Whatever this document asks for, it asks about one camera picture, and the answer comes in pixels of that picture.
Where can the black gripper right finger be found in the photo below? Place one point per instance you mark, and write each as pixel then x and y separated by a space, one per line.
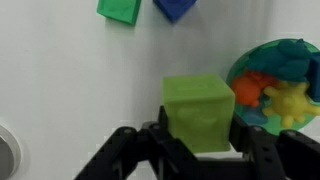
pixel 290 155

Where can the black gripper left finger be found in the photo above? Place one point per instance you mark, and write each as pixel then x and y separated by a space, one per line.
pixel 126 147

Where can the yellow-green block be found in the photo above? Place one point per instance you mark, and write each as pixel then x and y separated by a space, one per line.
pixel 199 110

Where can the blue block in bowl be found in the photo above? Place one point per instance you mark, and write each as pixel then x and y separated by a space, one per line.
pixel 314 77

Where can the green block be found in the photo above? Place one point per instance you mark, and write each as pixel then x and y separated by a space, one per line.
pixel 125 11

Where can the blue block on table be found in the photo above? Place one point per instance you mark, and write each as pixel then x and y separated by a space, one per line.
pixel 174 9

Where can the green patterned bowl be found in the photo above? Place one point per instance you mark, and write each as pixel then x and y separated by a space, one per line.
pixel 271 86

